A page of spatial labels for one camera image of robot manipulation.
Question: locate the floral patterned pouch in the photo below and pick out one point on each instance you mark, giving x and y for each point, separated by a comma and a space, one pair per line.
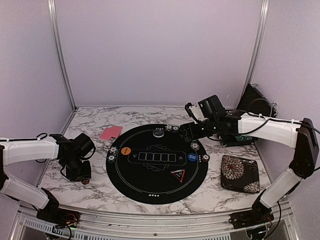
239, 174

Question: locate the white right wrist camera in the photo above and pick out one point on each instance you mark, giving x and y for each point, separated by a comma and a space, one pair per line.
194, 112

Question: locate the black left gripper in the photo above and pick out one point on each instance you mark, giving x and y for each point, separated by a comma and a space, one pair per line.
86, 174

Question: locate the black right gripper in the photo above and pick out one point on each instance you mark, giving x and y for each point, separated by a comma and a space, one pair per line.
194, 135

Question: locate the round black poker mat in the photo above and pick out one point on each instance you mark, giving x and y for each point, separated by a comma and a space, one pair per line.
145, 174

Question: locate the green chip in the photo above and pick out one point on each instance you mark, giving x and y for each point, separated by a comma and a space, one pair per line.
175, 128
111, 159

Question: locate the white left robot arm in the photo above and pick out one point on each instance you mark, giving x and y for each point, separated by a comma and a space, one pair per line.
20, 168

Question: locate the orange big blind button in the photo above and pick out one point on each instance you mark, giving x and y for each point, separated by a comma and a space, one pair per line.
125, 151

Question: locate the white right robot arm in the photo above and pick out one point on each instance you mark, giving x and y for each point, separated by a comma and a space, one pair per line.
298, 135

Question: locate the red triangle all-in marker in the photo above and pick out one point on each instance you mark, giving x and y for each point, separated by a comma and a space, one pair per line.
179, 174

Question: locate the red chip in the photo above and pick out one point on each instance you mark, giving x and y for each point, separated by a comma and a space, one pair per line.
205, 158

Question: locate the red playing card deck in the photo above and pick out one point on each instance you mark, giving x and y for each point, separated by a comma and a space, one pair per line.
111, 132

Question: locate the black dealer button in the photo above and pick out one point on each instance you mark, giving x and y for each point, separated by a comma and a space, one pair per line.
158, 133

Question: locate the blue small blind button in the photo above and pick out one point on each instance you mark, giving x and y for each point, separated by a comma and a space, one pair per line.
192, 157

